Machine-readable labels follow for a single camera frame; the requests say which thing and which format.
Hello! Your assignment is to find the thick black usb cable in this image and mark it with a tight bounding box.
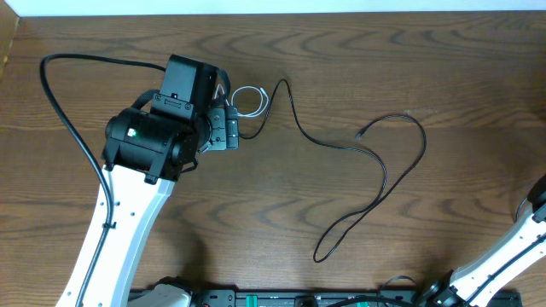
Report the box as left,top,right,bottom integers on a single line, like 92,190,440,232
238,78,428,264

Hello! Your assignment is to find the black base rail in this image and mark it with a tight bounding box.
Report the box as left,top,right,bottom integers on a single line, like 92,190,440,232
127,281,524,307

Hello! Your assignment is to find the cardboard box edge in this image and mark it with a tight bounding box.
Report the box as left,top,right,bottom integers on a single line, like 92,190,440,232
0,0,20,77

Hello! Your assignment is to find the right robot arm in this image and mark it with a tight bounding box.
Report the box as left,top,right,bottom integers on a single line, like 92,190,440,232
417,177,545,306

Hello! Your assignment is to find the white usb cable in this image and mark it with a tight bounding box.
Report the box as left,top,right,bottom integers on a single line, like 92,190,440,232
212,84,270,119

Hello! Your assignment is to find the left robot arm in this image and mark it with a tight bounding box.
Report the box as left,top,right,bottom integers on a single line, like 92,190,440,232
44,55,239,306

